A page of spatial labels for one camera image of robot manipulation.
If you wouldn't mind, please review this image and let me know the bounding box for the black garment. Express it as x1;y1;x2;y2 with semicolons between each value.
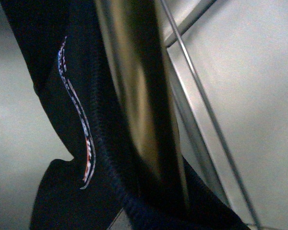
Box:
1;0;247;230

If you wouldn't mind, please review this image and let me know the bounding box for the thin grey metal rod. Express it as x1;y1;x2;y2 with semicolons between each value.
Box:
161;0;263;230

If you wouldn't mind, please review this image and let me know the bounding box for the grey rack upright post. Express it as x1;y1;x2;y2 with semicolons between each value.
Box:
160;0;230;207

